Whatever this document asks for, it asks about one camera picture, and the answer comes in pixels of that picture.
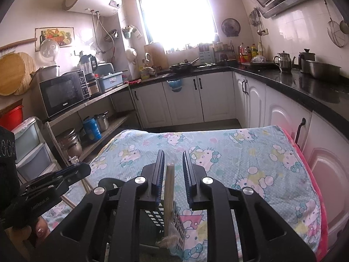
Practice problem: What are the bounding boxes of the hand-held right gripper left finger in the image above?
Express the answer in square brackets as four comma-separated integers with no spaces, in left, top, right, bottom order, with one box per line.
[33,150,167,262]

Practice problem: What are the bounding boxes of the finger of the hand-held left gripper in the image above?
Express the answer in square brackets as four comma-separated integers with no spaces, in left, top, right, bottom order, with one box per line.
[61,163,92,188]
[51,164,83,178]

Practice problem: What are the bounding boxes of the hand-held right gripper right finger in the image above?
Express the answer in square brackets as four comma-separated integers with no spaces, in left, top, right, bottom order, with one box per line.
[182,150,318,262]

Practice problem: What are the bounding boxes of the wooden chopstick pair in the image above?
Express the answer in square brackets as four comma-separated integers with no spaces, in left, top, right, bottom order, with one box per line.
[163,164,176,238]

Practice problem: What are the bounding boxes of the dark green plastic utensil basket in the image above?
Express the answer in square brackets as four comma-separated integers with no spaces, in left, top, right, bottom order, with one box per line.
[136,200,188,262]

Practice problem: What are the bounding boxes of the person's left hand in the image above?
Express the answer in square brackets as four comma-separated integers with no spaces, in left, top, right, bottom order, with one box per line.
[5,219,51,252]

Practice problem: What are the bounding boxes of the large steel pot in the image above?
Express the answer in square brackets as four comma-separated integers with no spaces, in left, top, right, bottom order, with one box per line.
[56,128,83,157]

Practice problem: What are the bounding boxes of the pastel plastic drawer unit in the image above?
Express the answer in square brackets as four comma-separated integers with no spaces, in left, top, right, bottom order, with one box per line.
[11,119,55,181]

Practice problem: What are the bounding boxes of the blue canister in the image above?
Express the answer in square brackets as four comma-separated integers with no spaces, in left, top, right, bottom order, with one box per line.
[82,116,102,142]

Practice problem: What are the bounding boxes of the small steel pot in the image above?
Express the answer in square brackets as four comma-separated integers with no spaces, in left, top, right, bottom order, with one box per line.
[94,111,109,131]

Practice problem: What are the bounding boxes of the cartoon printed bed sheet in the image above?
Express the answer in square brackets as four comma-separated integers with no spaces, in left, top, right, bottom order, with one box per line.
[41,126,321,262]

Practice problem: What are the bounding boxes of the red plastic bucket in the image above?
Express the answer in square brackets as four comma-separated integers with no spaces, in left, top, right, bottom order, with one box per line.
[0,105,24,131]

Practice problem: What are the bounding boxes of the black microwave oven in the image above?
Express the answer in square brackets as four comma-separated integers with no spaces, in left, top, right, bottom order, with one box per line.
[39,70,91,119]

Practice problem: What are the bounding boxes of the brown woven basket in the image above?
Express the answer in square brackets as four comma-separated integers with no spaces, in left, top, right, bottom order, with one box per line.
[0,98,24,115]

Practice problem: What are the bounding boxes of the metal shelf rack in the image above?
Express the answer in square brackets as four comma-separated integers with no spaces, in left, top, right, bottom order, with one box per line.
[44,83,137,194]

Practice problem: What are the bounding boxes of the blue plastic bag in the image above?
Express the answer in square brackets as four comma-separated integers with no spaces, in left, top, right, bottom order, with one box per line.
[166,79,184,92]

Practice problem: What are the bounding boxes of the blue-grey plastic tray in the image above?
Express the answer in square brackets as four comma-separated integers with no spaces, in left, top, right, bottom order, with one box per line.
[98,71,123,93]

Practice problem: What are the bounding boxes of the countertop blender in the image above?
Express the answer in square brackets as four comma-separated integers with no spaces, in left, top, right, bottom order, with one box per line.
[79,55,99,93]

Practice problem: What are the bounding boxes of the round woven bamboo tray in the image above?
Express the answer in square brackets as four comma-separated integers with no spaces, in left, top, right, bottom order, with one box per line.
[14,52,36,93]

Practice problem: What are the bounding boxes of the grey kitchen appliance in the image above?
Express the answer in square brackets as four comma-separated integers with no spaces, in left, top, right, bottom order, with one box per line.
[95,62,115,77]

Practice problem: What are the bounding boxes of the round wooden board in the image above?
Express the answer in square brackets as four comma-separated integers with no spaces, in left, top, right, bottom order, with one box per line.
[0,53,26,96]

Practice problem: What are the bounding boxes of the small toy figurine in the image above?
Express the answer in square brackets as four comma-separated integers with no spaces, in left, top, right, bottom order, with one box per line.
[139,53,157,79]

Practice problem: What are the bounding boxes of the black frying pan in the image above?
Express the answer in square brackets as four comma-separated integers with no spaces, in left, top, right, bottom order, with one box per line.
[169,58,201,73]

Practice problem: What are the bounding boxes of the beige cutting board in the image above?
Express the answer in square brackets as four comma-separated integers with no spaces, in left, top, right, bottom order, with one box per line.
[144,42,169,70]

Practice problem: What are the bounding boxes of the light blue drawer organizer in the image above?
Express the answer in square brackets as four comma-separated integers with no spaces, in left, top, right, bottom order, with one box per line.
[198,44,213,64]

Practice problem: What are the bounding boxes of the spice jar rack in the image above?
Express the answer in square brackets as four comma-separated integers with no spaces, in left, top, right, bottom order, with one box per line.
[213,41,236,66]

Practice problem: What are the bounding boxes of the wooden rolling pin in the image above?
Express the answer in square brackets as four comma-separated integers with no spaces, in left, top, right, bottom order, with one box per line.
[0,38,37,52]

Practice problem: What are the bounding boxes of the pink fleece blanket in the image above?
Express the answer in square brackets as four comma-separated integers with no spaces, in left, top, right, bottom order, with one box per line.
[281,126,329,258]

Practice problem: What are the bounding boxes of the group of condiment bottles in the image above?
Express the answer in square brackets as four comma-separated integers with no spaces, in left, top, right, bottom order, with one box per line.
[238,42,263,63]

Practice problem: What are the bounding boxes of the black kitchen countertop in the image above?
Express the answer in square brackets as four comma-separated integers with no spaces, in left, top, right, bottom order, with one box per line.
[128,61,349,112]

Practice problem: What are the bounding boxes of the steel kettle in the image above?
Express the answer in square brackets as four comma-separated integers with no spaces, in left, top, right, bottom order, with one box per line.
[273,50,296,73]

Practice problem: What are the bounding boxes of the kitchen window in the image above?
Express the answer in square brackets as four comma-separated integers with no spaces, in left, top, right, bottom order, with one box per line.
[135,0,217,51]

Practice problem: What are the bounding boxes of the dark lidded pot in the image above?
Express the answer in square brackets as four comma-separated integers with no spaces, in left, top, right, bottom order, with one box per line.
[298,48,317,73]

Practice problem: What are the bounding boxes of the small cluster of hanging tools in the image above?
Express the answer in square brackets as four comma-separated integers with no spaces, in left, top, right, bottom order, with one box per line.
[249,7,266,36]

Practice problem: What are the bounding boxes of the wide steel pan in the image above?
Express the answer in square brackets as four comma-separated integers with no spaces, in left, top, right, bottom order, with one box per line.
[305,60,341,80]

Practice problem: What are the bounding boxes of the white round wall object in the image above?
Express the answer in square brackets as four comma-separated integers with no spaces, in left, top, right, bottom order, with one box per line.
[125,48,137,65]

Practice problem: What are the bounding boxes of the fruit wall poster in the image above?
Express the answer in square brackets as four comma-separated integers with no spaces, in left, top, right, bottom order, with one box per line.
[35,27,75,52]

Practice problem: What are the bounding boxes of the water heater hoses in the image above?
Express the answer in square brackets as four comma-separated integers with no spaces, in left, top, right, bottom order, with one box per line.
[91,11,118,58]

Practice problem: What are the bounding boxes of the steel wall bowl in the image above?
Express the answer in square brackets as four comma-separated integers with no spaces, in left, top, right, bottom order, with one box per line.
[104,29,120,43]

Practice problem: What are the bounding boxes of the green wall holder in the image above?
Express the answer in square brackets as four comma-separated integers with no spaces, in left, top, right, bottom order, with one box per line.
[123,25,142,40]

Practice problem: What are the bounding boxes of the dark round wall fan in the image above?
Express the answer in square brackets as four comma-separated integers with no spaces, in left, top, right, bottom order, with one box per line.
[221,18,241,37]

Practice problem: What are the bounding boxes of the wire skimmer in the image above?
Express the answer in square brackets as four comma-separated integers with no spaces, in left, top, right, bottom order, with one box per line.
[327,5,344,47]

